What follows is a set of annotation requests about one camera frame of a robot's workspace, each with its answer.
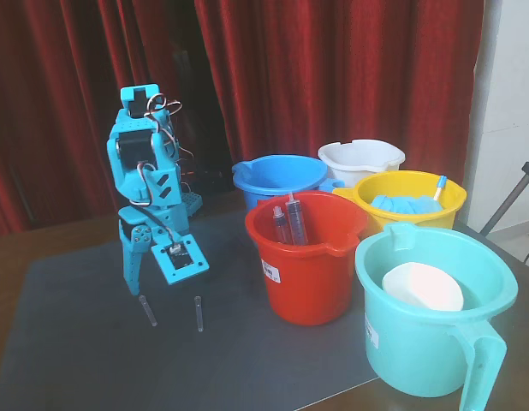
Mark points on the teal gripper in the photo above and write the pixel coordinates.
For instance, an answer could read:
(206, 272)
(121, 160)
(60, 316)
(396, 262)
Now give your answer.
(141, 236)

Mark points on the clear plastic tube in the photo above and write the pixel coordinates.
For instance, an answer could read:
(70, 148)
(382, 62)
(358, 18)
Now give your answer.
(148, 311)
(199, 314)

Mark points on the teal robot arm base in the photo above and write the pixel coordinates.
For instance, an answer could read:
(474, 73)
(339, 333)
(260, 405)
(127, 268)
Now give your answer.
(191, 204)

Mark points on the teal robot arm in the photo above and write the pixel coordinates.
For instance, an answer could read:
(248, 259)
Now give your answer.
(140, 171)

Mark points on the dark grey table mat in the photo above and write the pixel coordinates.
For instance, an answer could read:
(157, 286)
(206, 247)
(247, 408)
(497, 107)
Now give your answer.
(97, 364)

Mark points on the blue plastic bucket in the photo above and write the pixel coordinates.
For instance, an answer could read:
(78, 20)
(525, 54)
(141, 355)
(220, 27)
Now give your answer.
(256, 192)

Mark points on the small clear syringe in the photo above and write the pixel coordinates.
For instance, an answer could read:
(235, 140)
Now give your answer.
(280, 227)

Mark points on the large clear syringe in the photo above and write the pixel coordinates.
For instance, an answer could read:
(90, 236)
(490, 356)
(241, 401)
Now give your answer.
(297, 220)

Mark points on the red plastic bucket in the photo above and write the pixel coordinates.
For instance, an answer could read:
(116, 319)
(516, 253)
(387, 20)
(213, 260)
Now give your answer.
(307, 287)

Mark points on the white plastic bucket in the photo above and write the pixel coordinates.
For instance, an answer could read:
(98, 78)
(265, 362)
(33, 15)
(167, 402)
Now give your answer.
(354, 169)

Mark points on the red curtain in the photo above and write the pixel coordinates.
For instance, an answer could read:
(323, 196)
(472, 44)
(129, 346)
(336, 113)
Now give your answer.
(311, 73)

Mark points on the blue gloves pile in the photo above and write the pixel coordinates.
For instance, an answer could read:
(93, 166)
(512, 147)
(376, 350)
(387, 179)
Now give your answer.
(401, 204)

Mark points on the white bowl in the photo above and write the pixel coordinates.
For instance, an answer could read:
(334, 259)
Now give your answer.
(423, 287)

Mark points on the yellow plastic bucket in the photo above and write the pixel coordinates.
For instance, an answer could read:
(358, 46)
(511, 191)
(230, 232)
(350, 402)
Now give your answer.
(444, 218)

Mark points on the small blue white stick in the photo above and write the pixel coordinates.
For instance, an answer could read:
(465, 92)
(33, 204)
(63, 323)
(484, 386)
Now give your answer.
(440, 187)

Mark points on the tripod leg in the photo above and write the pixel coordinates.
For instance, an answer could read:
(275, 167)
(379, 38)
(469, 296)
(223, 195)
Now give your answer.
(508, 201)

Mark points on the wrist camera on teal mount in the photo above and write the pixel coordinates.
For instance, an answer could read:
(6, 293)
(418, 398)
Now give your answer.
(183, 261)

